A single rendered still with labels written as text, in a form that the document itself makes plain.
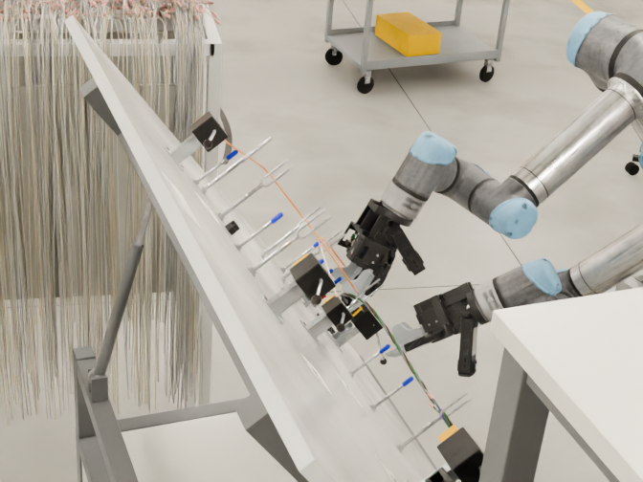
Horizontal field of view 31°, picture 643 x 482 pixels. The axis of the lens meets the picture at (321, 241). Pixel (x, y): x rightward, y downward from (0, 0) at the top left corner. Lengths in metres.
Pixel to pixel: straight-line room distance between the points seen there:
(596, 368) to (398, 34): 5.45
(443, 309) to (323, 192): 2.96
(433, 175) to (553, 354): 1.17
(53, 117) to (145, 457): 0.81
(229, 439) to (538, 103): 4.22
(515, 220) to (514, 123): 4.05
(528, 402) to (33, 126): 1.86
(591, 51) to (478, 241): 2.71
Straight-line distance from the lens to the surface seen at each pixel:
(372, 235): 2.09
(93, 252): 2.85
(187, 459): 2.38
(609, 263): 2.26
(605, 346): 0.94
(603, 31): 2.25
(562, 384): 0.89
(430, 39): 6.30
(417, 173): 2.06
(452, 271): 4.64
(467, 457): 1.62
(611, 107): 2.13
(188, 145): 1.80
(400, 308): 4.36
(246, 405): 1.19
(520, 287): 2.17
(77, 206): 2.75
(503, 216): 2.03
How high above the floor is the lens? 2.36
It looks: 30 degrees down
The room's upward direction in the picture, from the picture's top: 5 degrees clockwise
